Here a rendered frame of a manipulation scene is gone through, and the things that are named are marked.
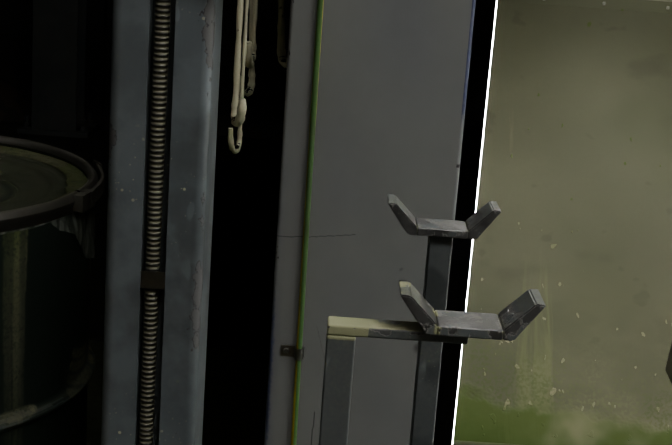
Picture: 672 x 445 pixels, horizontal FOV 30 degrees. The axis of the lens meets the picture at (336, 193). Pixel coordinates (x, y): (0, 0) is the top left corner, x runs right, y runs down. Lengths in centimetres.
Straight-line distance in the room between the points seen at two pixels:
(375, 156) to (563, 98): 183
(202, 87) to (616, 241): 228
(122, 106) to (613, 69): 244
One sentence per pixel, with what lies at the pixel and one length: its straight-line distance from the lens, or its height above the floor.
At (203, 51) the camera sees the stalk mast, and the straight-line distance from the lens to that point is 74.
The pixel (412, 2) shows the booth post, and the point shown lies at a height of 122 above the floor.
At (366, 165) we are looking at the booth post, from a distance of 126.
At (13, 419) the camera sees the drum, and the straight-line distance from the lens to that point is 178.
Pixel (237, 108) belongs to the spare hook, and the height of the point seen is 110.
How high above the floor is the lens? 133
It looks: 14 degrees down
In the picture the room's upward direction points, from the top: 4 degrees clockwise
